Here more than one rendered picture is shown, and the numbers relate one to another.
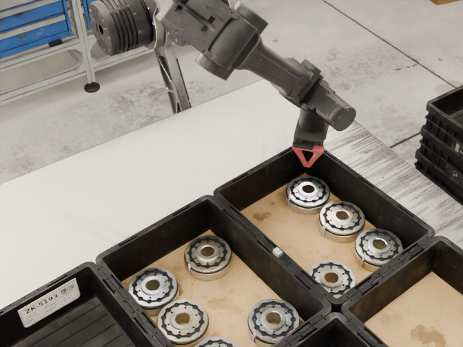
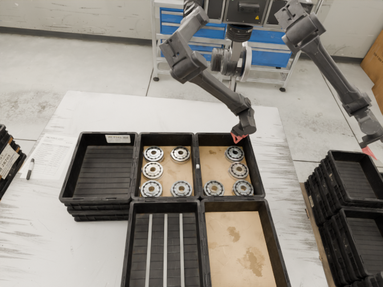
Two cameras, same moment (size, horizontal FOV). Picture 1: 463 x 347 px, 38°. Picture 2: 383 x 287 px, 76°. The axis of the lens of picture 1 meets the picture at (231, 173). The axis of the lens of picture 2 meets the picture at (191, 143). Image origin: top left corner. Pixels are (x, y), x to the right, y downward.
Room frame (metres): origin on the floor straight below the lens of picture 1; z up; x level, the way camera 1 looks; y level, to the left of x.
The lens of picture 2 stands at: (0.25, -0.39, 1.89)
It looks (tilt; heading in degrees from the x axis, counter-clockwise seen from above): 49 degrees down; 29
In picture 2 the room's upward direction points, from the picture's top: 6 degrees clockwise
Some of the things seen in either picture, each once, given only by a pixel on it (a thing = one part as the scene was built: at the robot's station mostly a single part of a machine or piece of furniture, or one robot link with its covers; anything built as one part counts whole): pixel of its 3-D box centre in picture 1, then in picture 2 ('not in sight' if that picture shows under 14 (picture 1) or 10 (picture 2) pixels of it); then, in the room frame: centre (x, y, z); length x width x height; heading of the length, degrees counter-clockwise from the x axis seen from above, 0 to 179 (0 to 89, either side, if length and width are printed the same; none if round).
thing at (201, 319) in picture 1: (182, 320); (153, 169); (0.76, 0.11, 0.86); 0.10 x 0.10 x 0.01
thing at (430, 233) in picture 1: (320, 215); (227, 163); (0.98, -0.19, 0.92); 0.40 x 0.30 x 0.02; 37
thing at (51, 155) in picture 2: not in sight; (49, 155); (0.56, 0.73, 0.70); 0.33 x 0.23 x 0.01; 32
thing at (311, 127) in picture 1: (312, 118); (244, 124); (1.12, -0.18, 1.08); 0.10 x 0.07 x 0.07; 165
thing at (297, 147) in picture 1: (309, 147); (239, 135); (1.10, -0.17, 1.01); 0.07 x 0.07 x 0.09; 75
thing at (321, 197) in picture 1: (308, 191); (235, 152); (1.11, -0.18, 0.86); 0.10 x 0.10 x 0.01
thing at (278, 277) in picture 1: (210, 301); (166, 169); (0.80, 0.05, 0.87); 0.40 x 0.30 x 0.11; 37
